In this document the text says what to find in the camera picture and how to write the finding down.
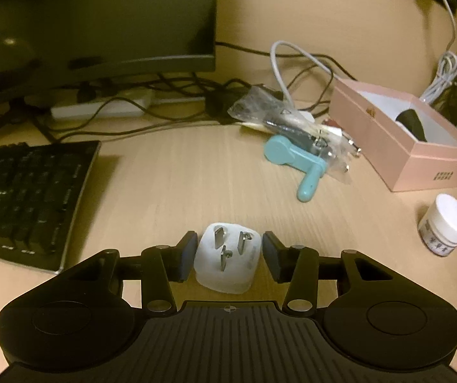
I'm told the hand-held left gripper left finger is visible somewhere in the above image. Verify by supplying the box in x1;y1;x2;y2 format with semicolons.
65;230;199;316

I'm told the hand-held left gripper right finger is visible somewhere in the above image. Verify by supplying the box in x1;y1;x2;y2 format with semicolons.
262;230;397;316

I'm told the white power adapter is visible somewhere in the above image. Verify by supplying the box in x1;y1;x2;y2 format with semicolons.
194;222;263;294

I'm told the teal handheld fan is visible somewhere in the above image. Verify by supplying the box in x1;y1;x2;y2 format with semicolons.
263;135;328;203

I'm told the clear plastic bag with parts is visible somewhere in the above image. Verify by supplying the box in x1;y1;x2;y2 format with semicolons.
227;85;362;172

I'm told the pink cardboard box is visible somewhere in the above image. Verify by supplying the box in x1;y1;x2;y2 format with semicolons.
327;78;457;193

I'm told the small white jar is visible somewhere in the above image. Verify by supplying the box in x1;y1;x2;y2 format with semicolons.
417;192;457;257

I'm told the black rounded object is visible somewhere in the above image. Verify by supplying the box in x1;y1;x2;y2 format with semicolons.
395;109;429;142

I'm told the black power brick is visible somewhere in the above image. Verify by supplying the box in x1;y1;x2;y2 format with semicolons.
205;86;253;125

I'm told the black keyboard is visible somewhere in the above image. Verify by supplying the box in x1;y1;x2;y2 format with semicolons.
0;140;101;275

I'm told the white power strip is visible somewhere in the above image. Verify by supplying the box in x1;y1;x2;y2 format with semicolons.
50;88;155;119

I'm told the black computer monitor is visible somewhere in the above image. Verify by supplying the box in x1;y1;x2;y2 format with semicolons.
0;0;218;116

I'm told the tangle of black cables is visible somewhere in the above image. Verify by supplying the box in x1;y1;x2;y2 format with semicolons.
0;41;357;146

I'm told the looped white cable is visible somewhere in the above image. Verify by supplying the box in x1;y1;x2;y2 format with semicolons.
270;40;357;112

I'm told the bundled white cable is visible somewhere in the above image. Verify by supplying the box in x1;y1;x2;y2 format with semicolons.
419;0;457;105

